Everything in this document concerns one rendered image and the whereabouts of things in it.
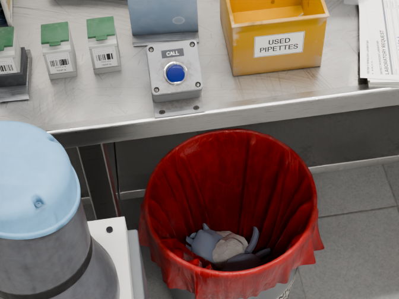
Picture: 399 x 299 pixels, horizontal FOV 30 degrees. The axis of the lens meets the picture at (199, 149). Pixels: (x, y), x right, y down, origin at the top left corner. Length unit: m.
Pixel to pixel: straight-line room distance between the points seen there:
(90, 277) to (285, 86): 0.44
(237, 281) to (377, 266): 0.61
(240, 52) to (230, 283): 0.52
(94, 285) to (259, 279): 0.67
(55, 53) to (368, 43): 0.45
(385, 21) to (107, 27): 0.41
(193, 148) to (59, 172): 0.91
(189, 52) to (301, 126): 0.84
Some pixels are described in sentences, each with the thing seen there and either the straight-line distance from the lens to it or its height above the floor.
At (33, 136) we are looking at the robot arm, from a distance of 0.70.
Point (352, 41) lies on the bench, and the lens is 1.15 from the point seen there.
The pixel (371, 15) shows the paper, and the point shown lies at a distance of 1.17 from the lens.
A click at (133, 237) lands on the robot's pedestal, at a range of 0.93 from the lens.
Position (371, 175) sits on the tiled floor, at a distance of 2.09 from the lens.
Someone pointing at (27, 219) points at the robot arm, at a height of 1.13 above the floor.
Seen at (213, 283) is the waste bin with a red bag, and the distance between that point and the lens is 1.42.
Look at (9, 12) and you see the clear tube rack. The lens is 1.21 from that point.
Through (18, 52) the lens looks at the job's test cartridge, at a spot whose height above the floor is 0.93.
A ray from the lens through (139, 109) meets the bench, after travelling 1.05.
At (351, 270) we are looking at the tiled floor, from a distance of 1.92.
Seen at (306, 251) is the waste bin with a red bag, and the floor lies 0.38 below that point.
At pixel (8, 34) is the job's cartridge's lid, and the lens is 1.08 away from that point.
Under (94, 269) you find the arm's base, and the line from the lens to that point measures 0.78.
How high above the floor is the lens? 1.66
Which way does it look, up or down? 52 degrees down
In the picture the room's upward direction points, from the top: 3 degrees counter-clockwise
